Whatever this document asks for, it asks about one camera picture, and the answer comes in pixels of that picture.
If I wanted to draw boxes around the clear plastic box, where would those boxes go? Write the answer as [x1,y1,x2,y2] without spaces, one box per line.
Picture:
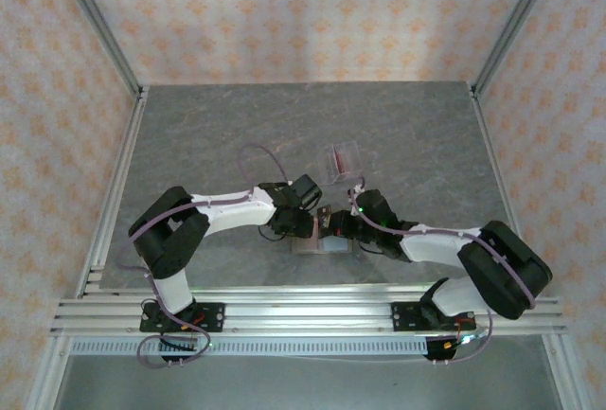
[291,220,354,257]

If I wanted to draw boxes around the clear acrylic card box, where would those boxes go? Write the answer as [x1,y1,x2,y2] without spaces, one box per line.
[317,142,365,187]

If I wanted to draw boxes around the aluminium mounting beam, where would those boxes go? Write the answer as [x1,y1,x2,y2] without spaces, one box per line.
[49,284,568,336]

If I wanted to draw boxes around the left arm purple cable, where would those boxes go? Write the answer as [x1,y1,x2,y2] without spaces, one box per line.
[116,143,291,367]

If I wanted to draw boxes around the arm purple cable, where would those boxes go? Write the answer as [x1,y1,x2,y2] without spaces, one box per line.
[116,143,291,367]
[348,177,539,367]

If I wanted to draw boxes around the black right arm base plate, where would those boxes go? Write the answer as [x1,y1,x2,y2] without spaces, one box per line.
[391,300,474,334]

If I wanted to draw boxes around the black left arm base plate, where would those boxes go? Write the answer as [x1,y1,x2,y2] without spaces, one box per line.
[139,302,226,334]

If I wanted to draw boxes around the white slotted cable duct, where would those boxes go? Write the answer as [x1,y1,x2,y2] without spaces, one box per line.
[70,336,430,358]

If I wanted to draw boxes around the aluminium table side rail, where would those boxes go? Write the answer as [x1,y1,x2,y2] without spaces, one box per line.
[75,85,152,298]
[467,83,541,296]

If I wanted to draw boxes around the black cable bracket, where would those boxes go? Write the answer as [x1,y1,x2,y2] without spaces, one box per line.
[158,333,200,367]
[423,331,474,365]

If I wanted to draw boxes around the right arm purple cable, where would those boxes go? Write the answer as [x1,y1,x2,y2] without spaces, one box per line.
[348,177,539,367]

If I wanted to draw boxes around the aluminium frame leg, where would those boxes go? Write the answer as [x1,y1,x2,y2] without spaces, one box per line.
[542,333,583,410]
[27,333,72,410]

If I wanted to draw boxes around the aluminium frame post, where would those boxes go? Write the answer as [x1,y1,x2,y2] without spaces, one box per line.
[55,0,146,98]
[472,0,563,97]

